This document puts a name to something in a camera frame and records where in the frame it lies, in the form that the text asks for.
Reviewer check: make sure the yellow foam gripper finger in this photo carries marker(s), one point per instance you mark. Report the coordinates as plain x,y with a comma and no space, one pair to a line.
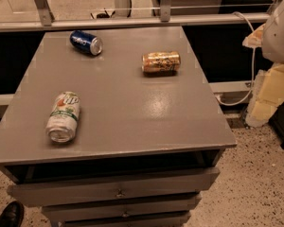
267,95

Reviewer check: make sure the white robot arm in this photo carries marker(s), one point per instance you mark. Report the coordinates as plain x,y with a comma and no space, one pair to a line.
270,37

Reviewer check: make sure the orange soda can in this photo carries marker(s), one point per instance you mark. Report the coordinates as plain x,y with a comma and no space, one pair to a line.
156,62

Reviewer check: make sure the blue pepsi can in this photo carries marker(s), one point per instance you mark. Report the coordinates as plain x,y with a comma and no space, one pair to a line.
86,42

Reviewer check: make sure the white green 7up can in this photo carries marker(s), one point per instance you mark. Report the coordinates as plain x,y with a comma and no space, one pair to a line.
62,123

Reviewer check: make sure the top grey drawer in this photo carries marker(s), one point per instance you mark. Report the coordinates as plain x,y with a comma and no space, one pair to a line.
115,187

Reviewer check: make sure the grey drawer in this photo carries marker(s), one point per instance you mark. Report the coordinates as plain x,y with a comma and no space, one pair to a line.
176,219
115,187
122,208

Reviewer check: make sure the middle grey drawer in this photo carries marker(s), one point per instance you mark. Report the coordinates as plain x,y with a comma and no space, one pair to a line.
122,208

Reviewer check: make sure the grey drawer cabinet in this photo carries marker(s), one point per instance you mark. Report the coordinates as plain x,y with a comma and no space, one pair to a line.
130,122

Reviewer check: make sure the bottom grey drawer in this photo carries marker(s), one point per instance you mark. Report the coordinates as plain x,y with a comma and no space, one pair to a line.
176,219

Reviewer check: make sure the grey metal railing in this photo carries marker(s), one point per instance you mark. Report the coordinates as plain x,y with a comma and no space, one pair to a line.
56,15

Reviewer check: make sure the black shoe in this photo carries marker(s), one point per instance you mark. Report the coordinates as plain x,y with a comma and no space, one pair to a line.
12,215

